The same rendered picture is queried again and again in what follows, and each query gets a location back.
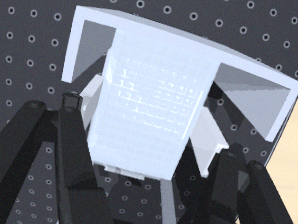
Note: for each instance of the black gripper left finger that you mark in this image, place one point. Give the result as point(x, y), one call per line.
point(79, 199)

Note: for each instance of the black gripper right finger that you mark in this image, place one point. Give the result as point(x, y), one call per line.
point(231, 182)

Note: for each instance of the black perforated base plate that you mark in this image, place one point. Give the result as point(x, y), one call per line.
point(34, 36)

